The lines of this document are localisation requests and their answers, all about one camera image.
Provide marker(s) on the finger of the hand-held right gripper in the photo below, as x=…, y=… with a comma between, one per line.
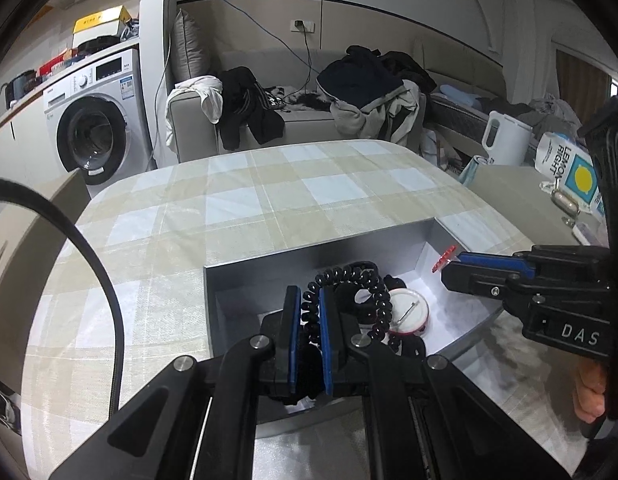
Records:
x=489, y=260
x=481, y=282

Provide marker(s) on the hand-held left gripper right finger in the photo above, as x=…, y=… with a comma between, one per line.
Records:
x=326, y=340

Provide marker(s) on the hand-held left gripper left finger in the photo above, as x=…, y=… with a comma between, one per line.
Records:
x=291, y=340

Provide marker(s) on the red hair clip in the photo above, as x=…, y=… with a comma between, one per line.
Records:
x=445, y=259

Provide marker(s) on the silver cardboard box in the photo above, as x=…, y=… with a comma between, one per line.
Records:
x=249, y=280

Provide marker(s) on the white pin badge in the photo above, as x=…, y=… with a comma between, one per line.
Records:
x=408, y=312

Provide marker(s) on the person's right hand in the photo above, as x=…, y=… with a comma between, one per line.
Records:
x=591, y=390

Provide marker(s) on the beige side table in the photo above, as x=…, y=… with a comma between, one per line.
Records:
x=519, y=200

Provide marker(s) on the silver metal capsule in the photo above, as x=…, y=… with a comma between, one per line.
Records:
x=566, y=201

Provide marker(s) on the white bag with yellow circle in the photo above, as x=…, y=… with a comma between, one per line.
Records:
x=569, y=172

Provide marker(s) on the white electric kettle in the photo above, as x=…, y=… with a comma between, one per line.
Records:
x=506, y=137

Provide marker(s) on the checked tablecloth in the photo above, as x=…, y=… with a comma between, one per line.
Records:
x=214, y=200

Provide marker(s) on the grey clothes heap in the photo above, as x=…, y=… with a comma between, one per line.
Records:
x=556, y=112

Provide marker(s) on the beige jacket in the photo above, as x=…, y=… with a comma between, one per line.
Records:
x=364, y=117

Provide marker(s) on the brown curtain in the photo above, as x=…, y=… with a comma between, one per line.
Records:
x=584, y=80

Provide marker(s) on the grey sofa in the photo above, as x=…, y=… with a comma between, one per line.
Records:
x=299, y=127

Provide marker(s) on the dark clothes pile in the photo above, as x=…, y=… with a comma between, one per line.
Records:
x=359, y=77

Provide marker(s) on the black garment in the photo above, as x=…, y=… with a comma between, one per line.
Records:
x=249, y=105

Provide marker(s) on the white garment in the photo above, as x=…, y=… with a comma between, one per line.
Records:
x=209, y=97

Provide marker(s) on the white washing machine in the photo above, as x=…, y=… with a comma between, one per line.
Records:
x=96, y=125

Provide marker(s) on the grey pillow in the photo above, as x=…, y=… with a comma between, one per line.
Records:
x=190, y=47

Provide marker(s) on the white kitchen counter cabinet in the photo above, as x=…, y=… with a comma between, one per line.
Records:
x=14, y=150

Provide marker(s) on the yellow and white box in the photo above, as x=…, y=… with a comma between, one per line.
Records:
x=101, y=25

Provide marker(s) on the black cooking pot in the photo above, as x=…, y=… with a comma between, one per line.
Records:
x=20, y=87

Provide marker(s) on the wall outlet with plug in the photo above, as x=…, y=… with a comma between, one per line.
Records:
x=303, y=25

